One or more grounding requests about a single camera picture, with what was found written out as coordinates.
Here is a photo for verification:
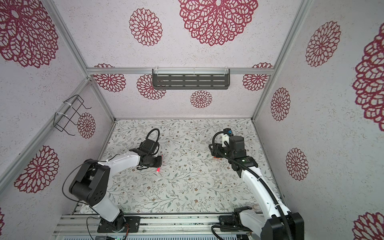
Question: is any pink highlighter pen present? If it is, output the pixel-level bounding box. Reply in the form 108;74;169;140
157;155;163;173

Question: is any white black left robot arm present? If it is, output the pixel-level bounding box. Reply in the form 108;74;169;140
69;140;162;233

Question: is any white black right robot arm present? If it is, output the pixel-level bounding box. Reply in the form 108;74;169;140
209;129;305;240

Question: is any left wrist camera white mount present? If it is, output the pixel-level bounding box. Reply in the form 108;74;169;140
138;139;160;156

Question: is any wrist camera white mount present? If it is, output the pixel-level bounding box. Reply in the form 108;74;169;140
222;128;233;148
138;139;160;156

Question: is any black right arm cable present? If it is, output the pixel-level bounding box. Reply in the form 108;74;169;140
210;131;293;240

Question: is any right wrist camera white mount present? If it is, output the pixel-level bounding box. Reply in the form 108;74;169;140
222;128;233;148

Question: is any dark grey wall shelf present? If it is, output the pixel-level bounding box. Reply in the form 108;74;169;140
152;69;231;90

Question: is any black wire wall basket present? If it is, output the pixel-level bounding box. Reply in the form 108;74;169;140
53;95;91;136

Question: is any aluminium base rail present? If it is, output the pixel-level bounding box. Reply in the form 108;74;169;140
52;212;304;240

